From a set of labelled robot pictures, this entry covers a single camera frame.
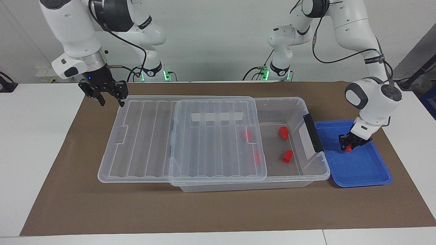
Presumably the brown table mat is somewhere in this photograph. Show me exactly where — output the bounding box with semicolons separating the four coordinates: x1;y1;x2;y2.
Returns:
20;81;436;236

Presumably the clear ribbed plastic lid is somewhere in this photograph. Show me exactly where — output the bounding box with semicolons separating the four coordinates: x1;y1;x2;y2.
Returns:
98;95;268;187

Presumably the clear plastic storage box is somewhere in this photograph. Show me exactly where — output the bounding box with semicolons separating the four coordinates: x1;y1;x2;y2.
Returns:
169;96;331;193

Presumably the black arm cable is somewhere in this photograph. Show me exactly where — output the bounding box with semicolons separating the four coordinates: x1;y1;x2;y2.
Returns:
88;0;147;79
312;0;394;82

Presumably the black box latch handle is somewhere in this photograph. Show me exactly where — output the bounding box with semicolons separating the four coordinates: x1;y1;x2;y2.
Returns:
303;114;324;153

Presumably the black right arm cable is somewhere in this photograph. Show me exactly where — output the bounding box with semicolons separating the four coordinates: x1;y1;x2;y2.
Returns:
88;0;147;79

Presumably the blue plastic tray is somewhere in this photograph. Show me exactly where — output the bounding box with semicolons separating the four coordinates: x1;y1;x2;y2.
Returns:
314;120;393;188

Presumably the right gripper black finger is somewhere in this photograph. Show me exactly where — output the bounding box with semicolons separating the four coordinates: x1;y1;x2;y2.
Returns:
78;82;105;107
114;81;129;108

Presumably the white wall socket box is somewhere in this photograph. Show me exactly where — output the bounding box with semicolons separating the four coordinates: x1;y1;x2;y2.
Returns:
36;66;65;83

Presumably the black stand pole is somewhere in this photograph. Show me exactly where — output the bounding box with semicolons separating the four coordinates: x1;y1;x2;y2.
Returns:
397;63;436;91

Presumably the blue crate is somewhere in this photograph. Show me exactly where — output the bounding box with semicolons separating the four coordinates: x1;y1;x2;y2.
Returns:
421;87;436;120

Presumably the white tape strip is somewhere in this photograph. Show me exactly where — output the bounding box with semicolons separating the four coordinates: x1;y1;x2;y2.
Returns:
190;112;244;123

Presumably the black clamp mount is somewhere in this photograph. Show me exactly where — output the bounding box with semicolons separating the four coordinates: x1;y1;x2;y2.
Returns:
0;71;18;93

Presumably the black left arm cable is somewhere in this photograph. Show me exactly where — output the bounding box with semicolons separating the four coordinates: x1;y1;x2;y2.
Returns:
312;0;394;82

